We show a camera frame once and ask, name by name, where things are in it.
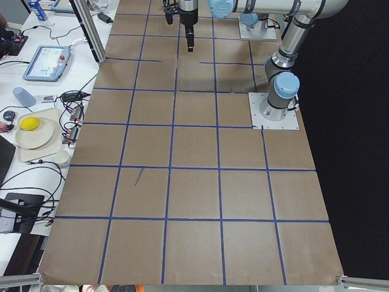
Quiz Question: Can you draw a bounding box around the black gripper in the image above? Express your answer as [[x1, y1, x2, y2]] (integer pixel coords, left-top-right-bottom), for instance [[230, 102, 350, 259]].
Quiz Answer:
[[178, 0, 198, 52]]

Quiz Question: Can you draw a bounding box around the beige tray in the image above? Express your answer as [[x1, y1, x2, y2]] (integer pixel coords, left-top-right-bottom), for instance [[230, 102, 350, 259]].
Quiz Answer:
[[15, 108, 62, 162]]

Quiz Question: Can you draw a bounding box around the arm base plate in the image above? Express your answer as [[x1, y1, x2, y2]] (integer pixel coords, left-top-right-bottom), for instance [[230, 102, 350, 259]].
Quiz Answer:
[[238, 19, 277, 41], [249, 92, 300, 131]]

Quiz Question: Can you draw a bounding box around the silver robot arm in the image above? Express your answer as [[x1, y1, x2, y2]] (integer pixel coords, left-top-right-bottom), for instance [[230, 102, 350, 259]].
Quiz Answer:
[[239, 12, 269, 30], [178, 0, 347, 93]]

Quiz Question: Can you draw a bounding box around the white paper cup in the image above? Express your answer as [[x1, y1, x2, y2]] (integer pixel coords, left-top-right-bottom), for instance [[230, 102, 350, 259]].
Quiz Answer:
[[54, 150, 72, 168]]

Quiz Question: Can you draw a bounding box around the aluminium frame post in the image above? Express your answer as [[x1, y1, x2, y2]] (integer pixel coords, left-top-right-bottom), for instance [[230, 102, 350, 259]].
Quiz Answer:
[[69, 0, 106, 64]]

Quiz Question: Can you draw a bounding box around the black camera stand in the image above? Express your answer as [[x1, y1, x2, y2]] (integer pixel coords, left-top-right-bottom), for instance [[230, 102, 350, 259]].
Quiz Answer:
[[1, 192, 44, 234]]

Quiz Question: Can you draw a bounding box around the blue teach pendant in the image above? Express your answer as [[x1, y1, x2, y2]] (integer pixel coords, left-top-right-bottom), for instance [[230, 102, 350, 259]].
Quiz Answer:
[[50, 0, 74, 13], [23, 46, 71, 82]]

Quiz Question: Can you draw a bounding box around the beige round plate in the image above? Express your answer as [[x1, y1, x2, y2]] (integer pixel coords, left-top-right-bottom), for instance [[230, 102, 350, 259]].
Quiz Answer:
[[15, 118, 55, 149]]

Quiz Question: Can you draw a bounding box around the black power adapter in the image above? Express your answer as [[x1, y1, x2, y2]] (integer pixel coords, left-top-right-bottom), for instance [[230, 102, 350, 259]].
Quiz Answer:
[[97, 12, 113, 24]]

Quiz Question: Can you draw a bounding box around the yellow lemon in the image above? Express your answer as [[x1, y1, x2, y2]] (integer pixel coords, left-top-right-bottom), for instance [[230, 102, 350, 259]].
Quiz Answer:
[[19, 117, 40, 131]]

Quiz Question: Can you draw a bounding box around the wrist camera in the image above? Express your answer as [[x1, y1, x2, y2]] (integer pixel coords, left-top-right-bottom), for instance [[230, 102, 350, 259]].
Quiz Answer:
[[162, 0, 178, 25]]

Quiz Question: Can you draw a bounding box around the light blue plastic cup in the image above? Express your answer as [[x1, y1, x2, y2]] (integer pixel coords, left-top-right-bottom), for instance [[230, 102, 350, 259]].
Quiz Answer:
[[13, 87, 36, 107]]

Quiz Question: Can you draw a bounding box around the clear plastic bag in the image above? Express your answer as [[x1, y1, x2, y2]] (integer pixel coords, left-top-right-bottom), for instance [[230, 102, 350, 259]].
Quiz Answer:
[[89, 0, 120, 13]]

